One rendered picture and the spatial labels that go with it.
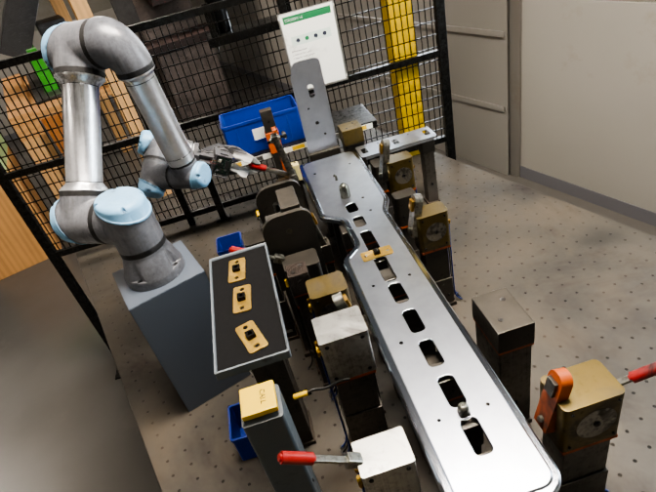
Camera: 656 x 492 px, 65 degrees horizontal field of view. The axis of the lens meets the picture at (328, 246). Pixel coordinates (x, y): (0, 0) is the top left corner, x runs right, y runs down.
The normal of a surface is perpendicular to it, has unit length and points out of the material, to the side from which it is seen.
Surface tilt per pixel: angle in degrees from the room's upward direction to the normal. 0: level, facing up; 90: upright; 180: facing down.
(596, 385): 0
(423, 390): 0
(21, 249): 90
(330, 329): 0
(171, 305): 90
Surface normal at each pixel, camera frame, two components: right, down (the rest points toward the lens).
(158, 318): 0.52, 0.40
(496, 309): -0.21, -0.80
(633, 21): -0.83, 0.45
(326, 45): 0.22, 0.53
